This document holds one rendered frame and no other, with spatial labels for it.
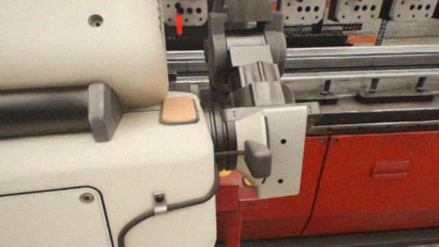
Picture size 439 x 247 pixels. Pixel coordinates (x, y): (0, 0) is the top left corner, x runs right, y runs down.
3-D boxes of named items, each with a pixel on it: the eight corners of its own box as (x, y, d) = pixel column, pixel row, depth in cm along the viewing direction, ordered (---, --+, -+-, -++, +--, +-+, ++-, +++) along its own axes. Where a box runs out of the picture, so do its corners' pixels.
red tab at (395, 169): (373, 178, 119) (377, 165, 116) (370, 175, 121) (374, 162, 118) (406, 176, 121) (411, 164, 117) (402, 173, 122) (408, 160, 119)
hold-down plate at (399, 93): (361, 103, 109) (363, 96, 108) (354, 97, 114) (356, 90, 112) (433, 100, 111) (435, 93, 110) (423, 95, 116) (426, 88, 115)
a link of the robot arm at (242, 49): (234, 77, 33) (276, 74, 34) (223, 13, 37) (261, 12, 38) (226, 110, 42) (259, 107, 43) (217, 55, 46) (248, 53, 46)
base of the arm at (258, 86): (220, 121, 29) (326, 113, 31) (211, 59, 32) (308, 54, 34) (214, 147, 37) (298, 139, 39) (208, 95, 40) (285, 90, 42)
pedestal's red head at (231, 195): (206, 212, 89) (204, 169, 79) (204, 179, 102) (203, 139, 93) (266, 208, 90) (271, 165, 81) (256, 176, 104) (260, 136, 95)
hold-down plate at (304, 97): (262, 107, 106) (263, 100, 105) (259, 101, 111) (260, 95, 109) (337, 104, 109) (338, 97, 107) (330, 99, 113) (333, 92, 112)
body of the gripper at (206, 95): (199, 93, 68) (199, 73, 62) (239, 91, 69) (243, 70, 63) (202, 114, 65) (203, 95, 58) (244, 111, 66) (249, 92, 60)
